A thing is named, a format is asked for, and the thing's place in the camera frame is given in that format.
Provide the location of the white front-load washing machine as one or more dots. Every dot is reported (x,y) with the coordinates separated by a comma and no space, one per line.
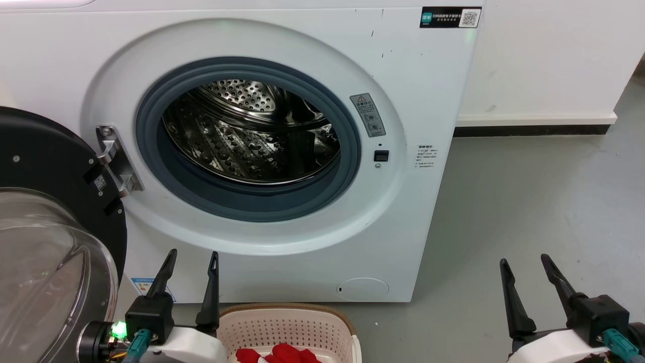
(428,227)

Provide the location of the grey warning label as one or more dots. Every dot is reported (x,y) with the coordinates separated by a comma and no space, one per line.
(369,115)

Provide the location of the beige perforated laundry basket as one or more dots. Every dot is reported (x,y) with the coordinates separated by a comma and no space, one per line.
(292,327)

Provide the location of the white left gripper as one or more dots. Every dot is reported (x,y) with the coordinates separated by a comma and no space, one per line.
(186,348)

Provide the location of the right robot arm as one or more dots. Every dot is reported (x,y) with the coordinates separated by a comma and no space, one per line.
(639,340)

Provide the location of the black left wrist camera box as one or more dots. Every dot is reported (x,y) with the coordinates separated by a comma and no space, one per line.
(148,315)

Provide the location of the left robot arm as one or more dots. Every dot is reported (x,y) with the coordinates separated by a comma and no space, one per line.
(93,343)

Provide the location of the washing machine door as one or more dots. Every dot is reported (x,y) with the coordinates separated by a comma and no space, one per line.
(40,161)

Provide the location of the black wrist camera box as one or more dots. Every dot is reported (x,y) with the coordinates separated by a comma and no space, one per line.
(599,315)
(148,315)

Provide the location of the steel perforated drum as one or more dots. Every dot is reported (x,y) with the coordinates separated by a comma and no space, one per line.
(242,146)

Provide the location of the round filter cover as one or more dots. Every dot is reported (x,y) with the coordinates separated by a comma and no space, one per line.
(363,289)

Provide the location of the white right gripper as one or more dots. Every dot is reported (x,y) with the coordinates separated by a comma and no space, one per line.
(554,350)

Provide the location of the metal door hinge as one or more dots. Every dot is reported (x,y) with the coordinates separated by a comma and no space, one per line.
(113,156)

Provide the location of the blue energy label sticker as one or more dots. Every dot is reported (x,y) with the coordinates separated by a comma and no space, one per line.
(141,285)

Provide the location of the red cloth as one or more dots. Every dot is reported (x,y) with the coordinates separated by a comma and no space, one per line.
(287,353)

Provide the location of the grey rubber door gasket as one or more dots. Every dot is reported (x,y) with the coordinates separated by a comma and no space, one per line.
(252,206)

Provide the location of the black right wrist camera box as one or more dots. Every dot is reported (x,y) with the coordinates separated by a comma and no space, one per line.
(599,315)

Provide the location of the black QR code sticker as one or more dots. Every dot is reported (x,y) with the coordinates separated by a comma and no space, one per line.
(443,17)

